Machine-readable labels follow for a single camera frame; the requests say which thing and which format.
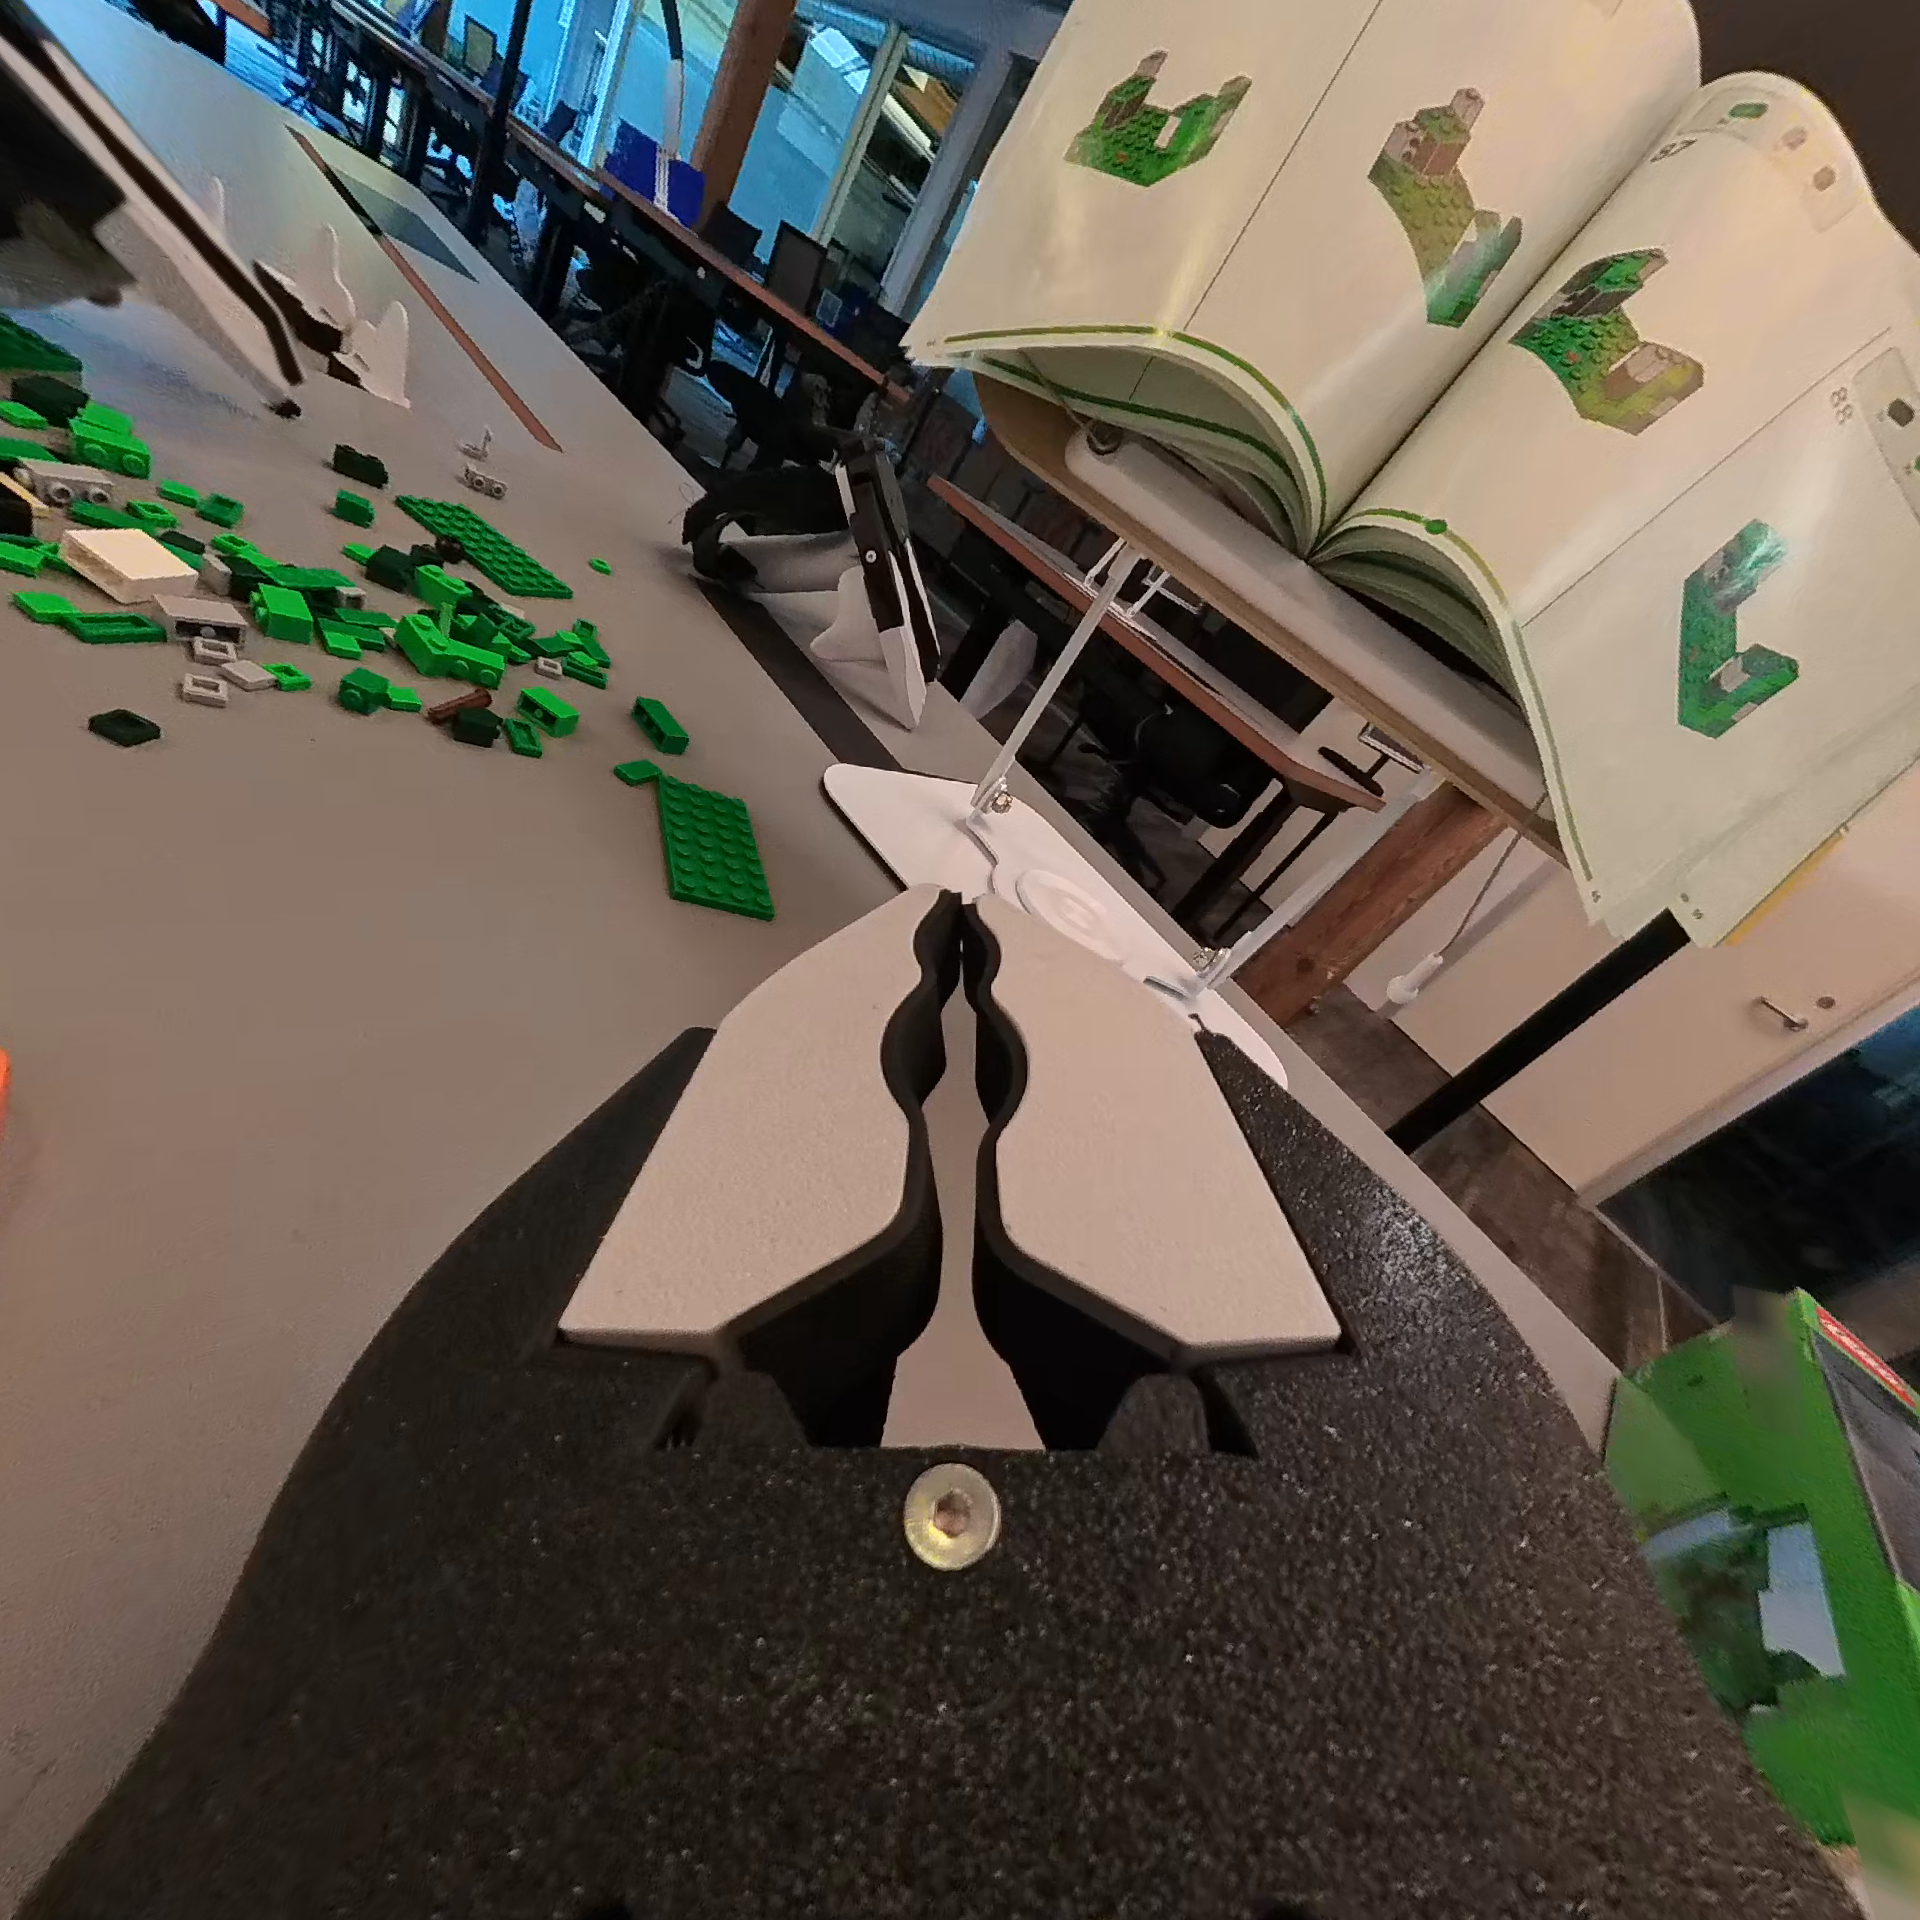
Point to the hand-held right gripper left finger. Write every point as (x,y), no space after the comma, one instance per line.
(765,1172)

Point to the spare white gripper finger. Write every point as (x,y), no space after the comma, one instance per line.
(383,352)
(324,294)

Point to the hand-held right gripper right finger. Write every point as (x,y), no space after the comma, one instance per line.
(1141,1185)

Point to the pile of lego pieces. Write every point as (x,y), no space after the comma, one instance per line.
(436,645)

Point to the spare black white gripper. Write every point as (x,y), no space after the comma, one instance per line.
(885,571)

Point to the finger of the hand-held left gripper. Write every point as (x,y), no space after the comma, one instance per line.
(54,271)
(182,284)

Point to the dark rectangular pad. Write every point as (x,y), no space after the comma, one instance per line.
(398,217)

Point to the green lego plate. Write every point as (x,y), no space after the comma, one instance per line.
(722,849)
(487,548)

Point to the white book stand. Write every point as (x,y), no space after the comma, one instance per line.
(932,819)

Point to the green lego set box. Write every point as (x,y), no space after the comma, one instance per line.
(1771,1424)

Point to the lego instruction booklet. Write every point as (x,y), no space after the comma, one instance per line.
(1350,224)

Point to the background office desks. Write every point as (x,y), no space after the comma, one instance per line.
(750,294)

